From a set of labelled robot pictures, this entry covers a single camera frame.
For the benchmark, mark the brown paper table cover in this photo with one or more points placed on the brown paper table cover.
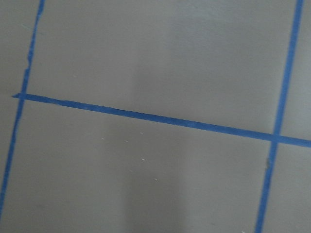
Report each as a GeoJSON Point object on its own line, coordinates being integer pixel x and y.
{"type": "Point", "coordinates": [156, 116]}

